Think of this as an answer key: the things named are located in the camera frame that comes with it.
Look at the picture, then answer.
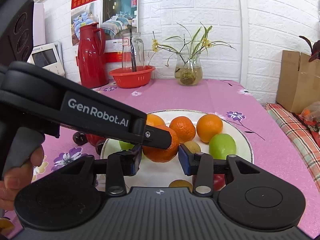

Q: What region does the plaid red cloth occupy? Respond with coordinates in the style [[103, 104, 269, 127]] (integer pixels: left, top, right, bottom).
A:
[[265, 103, 319, 191]]

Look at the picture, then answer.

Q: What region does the pink floral tablecloth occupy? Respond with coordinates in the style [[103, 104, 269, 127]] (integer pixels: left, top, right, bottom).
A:
[[0, 77, 320, 239]]

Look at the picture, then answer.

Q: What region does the yellow-green longan fruit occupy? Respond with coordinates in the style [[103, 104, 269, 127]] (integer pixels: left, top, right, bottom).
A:
[[184, 141, 201, 154]]

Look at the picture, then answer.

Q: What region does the green mango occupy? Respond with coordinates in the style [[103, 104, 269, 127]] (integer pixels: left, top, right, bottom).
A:
[[119, 141, 135, 151], [209, 133, 236, 160]]

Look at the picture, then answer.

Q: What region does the person's left hand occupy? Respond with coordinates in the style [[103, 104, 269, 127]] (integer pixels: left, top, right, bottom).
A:
[[0, 146, 44, 211]]

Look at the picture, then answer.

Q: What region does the red thermos jug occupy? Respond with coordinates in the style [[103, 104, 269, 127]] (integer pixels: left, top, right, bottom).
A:
[[78, 22, 108, 89]]

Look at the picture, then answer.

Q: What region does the dark purple leaf plant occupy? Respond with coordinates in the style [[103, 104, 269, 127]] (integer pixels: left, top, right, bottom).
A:
[[299, 36, 320, 62]]

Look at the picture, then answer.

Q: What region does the clear plastic bag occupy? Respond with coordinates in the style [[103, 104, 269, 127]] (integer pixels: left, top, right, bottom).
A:
[[300, 101, 320, 122]]

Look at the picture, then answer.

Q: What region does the wall calendar poster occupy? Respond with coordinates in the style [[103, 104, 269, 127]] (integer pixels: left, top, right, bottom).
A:
[[71, 0, 138, 63]]

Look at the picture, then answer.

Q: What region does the cardboard box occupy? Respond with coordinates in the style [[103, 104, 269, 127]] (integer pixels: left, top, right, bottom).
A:
[[276, 50, 320, 114]]

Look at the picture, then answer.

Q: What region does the large red plum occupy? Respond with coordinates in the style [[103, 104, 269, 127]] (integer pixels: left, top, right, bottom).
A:
[[86, 134, 106, 147]]

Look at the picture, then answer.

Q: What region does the dark purple plum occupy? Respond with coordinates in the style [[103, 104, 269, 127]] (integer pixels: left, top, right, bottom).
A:
[[95, 140, 105, 156], [73, 131, 88, 146]]

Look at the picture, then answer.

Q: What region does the red plastic basket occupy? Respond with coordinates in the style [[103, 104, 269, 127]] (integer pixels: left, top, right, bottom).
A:
[[109, 66, 156, 88]]

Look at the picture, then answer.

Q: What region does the clear glass pitcher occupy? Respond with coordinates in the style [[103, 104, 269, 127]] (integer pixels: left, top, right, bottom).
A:
[[121, 32, 145, 72]]

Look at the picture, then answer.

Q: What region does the bumpy mandarin orange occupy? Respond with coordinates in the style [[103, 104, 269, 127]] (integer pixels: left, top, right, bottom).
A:
[[169, 116, 196, 144]]

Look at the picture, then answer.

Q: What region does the round smooth orange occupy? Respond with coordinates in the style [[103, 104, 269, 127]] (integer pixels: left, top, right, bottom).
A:
[[146, 114, 165, 127]]

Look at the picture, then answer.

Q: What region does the small red plum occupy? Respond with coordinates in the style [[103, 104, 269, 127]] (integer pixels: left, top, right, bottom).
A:
[[213, 174, 226, 191]]

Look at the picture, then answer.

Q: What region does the white water dispenser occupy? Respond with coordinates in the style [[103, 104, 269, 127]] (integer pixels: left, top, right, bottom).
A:
[[27, 42, 65, 77]]

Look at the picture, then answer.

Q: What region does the glass vase with orchid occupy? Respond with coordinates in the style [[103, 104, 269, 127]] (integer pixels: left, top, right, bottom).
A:
[[148, 23, 236, 86]]

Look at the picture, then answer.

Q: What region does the white plate blue rim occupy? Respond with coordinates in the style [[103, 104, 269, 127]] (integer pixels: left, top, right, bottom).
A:
[[100, 109, 254, 193]]

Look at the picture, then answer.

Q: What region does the back smooth orange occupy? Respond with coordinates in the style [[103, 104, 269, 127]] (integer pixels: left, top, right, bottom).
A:
[[196, 114, 223, 143]]

